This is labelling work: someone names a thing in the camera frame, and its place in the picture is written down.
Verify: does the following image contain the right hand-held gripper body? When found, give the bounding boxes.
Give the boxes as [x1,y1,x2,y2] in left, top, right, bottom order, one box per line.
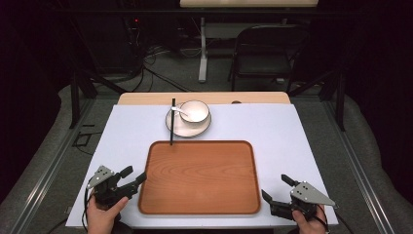
[269,180,337,222]

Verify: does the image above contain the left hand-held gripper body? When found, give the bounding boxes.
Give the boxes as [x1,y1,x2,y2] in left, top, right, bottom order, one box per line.
[86,165,139,209]

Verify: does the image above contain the person's left hand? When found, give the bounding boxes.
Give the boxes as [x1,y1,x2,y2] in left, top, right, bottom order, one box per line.
[86,194,131,234]

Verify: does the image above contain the person's right hand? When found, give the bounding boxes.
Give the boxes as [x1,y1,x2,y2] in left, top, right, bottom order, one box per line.
[291,206,329,234]

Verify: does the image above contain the white table mat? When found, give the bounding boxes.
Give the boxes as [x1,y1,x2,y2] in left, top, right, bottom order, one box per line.
[65,103,339,229]

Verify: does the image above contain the brown wooden tray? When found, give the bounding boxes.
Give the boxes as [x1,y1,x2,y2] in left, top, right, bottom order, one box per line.
[137,139,262,215]

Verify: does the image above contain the black chopsticks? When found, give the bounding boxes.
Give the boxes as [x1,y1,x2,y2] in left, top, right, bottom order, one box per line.
[169,97,176,146]

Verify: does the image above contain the white plate with dark rim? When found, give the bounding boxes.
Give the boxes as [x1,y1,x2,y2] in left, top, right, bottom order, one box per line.
[165,102,212,138]

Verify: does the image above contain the light wooden table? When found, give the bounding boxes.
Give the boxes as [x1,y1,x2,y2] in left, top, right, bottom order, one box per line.
[117,91,291,106]

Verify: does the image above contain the white spoon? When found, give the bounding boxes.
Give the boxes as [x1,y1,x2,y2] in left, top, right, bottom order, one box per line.
[170,105,190,118]

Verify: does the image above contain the white bowl with dark rim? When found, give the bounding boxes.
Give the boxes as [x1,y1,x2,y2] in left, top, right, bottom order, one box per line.
[179,99,210,125]

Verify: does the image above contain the black folding chair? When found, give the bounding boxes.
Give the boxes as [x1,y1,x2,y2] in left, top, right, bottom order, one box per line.
[228,23,310,94]

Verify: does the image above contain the white table leg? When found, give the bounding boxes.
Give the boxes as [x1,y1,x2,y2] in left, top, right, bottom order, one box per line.
[198,17,209,84]

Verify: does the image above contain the dark equipment with red light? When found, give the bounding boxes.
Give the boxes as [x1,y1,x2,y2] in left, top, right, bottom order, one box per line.
[124,15,144,67]

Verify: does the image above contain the pale background table top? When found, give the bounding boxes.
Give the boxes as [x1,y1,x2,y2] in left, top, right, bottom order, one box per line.
[179,0,319,9]

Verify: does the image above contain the left hand-held gripper cable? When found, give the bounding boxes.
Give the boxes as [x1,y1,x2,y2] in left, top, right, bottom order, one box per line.
[81,185,95,233]

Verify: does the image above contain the hand-held gripper cable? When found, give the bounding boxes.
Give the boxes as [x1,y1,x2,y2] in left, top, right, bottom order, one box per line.
[315,204,356,234]
[81,185,95,233]

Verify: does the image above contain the right hand-held gripper cable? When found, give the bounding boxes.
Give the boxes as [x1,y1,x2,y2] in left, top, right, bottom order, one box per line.
[315,204,356,234]

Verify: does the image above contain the metal floor rail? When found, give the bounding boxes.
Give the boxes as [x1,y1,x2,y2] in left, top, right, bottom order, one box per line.
[9,97,95,234]
[320,99,396,234]

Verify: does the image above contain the black metal frame stand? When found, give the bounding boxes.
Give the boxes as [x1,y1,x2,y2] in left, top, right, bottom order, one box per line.
[69,68,129,130]
[287,68,346,133]

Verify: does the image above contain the black floor cables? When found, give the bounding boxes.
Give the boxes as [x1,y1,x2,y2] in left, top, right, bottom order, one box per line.
[129,45,193,94]

